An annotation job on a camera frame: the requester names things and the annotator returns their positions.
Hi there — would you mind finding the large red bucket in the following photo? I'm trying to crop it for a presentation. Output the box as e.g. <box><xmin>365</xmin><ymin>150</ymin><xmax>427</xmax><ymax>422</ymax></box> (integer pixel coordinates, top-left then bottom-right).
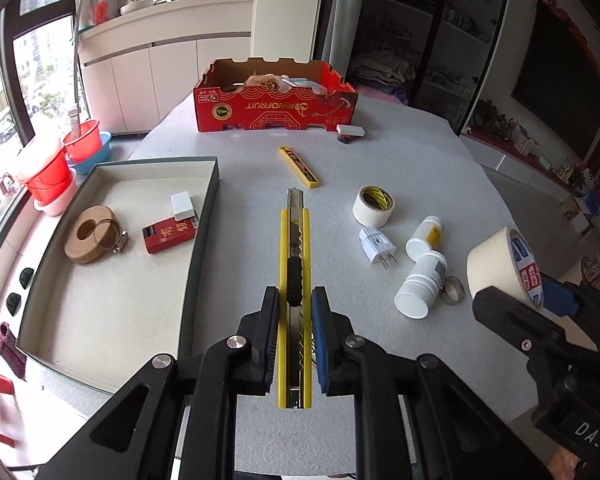
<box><xmin>12</xmin><ymin>137</ymin><xmax>76</xmax><ymax>206</ymax></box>

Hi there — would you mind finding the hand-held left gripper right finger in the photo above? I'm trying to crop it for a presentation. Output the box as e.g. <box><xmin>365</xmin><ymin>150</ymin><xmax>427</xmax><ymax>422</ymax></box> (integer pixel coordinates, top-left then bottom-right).
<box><xmin>311</xmin><ymin>286</ymin><xmax>551</xmax><ymax>480</ymax></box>

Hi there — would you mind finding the large white bottle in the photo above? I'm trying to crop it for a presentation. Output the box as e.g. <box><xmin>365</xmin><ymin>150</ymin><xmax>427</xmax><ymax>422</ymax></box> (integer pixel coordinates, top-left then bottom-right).
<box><xmin>394</xmin><ymin>252</ymin><xmax>448</xmax><ymax>320</ymax></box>

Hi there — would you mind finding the brown tape roll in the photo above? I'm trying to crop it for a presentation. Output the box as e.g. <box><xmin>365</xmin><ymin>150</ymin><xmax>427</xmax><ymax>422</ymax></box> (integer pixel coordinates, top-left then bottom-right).
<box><xmin>63</xmin><ymin>205</ymin><xmax>121</xmax><ymax>265</ymax></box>

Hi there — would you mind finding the dark grey tray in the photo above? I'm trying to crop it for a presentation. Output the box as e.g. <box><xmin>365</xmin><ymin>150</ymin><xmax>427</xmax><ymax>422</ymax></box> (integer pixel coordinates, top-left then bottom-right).
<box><xmin>17</xmin><ymin>156</ymin><xmax>221</xmax><ymax>395</ymax></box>

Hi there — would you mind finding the black television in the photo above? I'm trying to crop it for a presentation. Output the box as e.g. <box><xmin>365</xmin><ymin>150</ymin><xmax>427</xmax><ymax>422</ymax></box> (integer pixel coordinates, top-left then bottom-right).
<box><xmin>510</xmin><ymin>0</ymin><xmax>600</xmax><ymax>161</ymax></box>

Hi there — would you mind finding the green houseplant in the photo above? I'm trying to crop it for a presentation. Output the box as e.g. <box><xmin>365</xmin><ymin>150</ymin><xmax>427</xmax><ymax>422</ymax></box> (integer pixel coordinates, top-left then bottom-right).
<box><xmin>467</xmin><ymin>100</ymin><xmax>518</xmax><ymax>141</ymax></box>

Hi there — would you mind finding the white television bench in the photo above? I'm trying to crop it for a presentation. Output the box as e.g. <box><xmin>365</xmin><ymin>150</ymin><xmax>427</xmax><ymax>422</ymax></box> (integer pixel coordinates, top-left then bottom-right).
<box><xmin>460</xmin><ymin>130</ymin><xmax>600</xmax><ymax>211</ymax></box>

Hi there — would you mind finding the yellow blade case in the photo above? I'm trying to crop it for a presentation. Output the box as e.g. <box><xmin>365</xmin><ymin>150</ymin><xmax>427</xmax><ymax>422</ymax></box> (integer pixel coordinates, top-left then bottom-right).
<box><xmin>279</xmin><ymin>146</ymin><xmax>321</xmax><ymax>190</ymax></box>

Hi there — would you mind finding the red cardboard fruit box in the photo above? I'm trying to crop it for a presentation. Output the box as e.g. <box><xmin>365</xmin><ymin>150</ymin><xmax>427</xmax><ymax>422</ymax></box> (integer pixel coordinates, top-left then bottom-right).
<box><xmin>193</xmin><ymin>57</ymin><xmax>358</xmax><ymax>133</ymax></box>

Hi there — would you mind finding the yellow utility knife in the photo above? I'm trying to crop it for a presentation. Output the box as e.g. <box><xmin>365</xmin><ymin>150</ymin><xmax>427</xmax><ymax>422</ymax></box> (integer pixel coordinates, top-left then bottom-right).
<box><xmin>278</xmin><ymin>187</ymin><xmax>313</xmax><ymax>408</ymax></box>

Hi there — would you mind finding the stack of folded clothes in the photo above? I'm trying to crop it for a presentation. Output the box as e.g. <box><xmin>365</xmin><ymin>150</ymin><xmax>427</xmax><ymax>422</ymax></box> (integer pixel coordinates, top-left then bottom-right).
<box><xmin>352</xmin><ymin>50</ymin><xmax>418</xmax><ymax>106</ymax></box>

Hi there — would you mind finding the white plug adapter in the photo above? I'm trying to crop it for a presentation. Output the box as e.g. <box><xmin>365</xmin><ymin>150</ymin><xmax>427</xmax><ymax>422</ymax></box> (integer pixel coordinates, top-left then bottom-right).
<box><xmin>358</xmin><ymin>225</ymin><xmax>397</xmax><ymax>268</ymax></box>

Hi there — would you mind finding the striped slipper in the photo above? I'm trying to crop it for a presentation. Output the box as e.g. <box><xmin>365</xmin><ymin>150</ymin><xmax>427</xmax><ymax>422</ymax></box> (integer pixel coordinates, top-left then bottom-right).
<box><xmin>0</xmin><ymin>325</ymin><xmax>28</xmax><ymax>381</ymax></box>

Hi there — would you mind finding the small white box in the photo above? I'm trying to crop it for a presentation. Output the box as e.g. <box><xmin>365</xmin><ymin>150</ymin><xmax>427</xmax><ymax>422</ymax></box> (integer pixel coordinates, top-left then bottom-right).
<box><xmin>170</xmin><ymin>191</ymin><xmax>196</xmax><ymax>222</ymax></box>

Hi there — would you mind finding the crumpled beige paper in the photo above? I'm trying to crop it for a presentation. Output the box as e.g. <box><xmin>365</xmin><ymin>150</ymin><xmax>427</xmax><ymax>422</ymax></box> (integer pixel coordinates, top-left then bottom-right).
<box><xmin>245</xmin><ymin>74</ymin><xmax>286</xmax><ymax>92</ymax></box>

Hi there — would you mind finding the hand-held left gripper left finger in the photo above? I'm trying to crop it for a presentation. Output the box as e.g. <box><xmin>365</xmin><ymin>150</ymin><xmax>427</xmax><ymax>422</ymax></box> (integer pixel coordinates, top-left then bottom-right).
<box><xmin>50</xmin><ymin>286</ymin><xmax>281</xmax><ymax>480</ymax></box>

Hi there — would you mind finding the glass door cabinet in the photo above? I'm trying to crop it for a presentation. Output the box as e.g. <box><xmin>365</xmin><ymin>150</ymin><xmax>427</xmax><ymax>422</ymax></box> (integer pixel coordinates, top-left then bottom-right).
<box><xmin>325</xmin><ymin>0</ymin><xmax>513</xmax><ymax>136</ymax></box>

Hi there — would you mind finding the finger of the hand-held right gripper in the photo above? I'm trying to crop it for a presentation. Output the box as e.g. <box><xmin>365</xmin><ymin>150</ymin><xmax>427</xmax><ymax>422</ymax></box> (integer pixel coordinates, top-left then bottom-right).
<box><xmin>540</xmin><ymin>271</ymin><xmax>600</xmax><ymax>356</ymax></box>
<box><xmin>471</xmin><ymin>286</ymin><xmax>566</xmax><ymax>376</ymax></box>

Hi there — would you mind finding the large masking tape roll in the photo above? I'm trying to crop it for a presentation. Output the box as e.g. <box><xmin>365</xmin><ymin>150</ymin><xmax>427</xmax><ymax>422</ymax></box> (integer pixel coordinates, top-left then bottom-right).
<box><xmin>466</xmin><ymin>226</ymin><xmax>546</xmax><ymax>311</ymax></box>

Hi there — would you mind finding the blue basin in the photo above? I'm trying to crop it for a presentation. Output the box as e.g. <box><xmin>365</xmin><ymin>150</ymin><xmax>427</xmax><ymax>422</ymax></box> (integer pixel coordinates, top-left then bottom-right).
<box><xmin>70</xmin><ymin>131</ymin><xmax>112</xmax><ymax>176</ymax></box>

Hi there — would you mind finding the small masking tape roll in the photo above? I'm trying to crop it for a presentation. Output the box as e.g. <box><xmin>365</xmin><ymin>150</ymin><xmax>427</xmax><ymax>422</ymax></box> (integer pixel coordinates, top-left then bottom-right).
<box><xmin>352</xmin><ymin>185</ymin><xmax>395</xmax><ymax>227</ymax></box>

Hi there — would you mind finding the metal hose clamp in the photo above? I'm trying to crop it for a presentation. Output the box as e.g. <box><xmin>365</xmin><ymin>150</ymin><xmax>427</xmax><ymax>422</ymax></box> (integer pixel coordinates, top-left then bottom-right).
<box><xmin>439</xmin><ymin>275</ymin><xmax>467</xmax><ymax>306</ymax></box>
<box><xmin>96</xmin><ymin>220</ymin><xmax>130</xmax><ymax>255</ymax></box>

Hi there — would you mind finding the white balcony cabinet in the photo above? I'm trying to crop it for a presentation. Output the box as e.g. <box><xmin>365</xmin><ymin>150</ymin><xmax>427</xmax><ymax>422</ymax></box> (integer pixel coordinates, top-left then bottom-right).
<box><xmin>77</xmin><ymin>0</ymin><xmax>321</xmax><ymax>136</ymax></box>

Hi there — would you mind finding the small yellow label bottle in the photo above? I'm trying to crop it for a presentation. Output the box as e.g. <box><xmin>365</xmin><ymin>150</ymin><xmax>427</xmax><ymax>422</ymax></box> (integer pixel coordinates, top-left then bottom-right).
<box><xmin>405</xmin><ymin>215</ymin><xmax>444</xmax><ymax>262</ymax></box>

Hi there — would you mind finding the pink basin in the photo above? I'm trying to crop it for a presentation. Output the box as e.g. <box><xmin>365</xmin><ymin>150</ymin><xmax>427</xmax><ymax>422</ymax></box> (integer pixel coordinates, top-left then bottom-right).
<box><xmin>32</xmin><ymin>180</ymin><xmax>81</xmax><ymax>217</ymax></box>

